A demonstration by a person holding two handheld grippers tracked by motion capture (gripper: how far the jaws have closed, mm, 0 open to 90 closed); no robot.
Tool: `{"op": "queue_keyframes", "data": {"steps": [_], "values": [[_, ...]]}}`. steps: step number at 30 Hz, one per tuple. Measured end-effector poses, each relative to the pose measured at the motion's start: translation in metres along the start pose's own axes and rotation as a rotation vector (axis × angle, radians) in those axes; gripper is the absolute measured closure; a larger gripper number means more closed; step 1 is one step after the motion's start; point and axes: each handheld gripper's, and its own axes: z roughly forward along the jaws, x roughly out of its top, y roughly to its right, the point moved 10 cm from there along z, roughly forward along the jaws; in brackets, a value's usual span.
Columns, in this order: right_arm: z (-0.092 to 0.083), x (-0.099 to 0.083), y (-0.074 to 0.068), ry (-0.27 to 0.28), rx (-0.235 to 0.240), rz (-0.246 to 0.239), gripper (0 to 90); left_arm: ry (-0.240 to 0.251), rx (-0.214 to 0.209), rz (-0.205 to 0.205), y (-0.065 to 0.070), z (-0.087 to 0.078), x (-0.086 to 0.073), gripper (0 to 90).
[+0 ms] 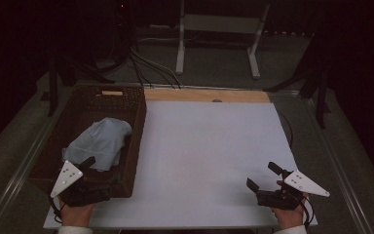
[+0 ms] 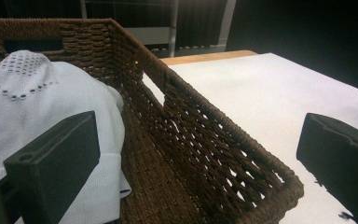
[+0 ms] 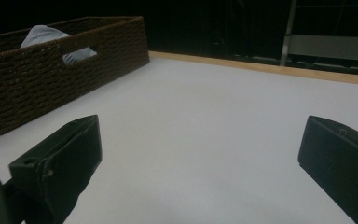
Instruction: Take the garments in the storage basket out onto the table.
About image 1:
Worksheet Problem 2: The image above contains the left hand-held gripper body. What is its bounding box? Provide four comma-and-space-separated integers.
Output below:
50, 156, 112, 208

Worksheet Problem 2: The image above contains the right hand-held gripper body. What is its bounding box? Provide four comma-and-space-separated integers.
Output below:
256, 161, 331, 211

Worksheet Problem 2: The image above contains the light blue knit garment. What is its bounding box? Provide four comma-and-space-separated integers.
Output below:
61, 116, 133, 173

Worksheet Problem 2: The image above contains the brown wicker basket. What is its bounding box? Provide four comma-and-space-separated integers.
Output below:
28, 85, 148, 199

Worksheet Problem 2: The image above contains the person's right hand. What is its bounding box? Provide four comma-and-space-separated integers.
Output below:
271, 194, 310, 230

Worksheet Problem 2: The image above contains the person's left hand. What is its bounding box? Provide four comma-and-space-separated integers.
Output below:
57, 202, 96, 228

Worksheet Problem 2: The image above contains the black angled stand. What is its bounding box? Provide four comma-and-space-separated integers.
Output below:
262, 30, 333, 130

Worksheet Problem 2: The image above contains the black tripod stand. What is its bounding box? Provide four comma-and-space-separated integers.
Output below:
40, 55, 116, 118

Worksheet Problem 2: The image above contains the white power strip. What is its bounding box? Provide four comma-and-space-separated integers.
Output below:
148, 23, 176, 31

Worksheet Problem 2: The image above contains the dark equipment with red light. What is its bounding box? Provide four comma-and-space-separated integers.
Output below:
108, 0, 136, 64

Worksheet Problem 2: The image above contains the white metal stand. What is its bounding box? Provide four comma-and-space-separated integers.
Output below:
174, 0, 271, 80

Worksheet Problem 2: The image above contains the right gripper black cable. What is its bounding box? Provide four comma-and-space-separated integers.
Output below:
300, 194, 316, 228

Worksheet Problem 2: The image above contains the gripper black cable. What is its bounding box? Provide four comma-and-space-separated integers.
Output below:
300, 194, 316, 228
47, 189, 63, 225

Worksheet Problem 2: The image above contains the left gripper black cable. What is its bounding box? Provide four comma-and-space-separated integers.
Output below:
47, 189, 63, 225

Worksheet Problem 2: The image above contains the aluminium table frame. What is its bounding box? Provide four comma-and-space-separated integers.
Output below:
0, 82, 374, 234

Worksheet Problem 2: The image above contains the thin black table cable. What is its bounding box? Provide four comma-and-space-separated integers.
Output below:
277, 110, 294, 149

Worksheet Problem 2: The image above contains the black floor cable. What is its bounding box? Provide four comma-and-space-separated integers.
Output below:
130, 55, 155, 90

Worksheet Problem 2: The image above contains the grey floor cable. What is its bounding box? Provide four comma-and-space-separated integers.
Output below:
130, 47, 183, 90

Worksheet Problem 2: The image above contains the white floor cable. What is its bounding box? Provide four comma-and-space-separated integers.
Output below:
135, 36, 183, 45

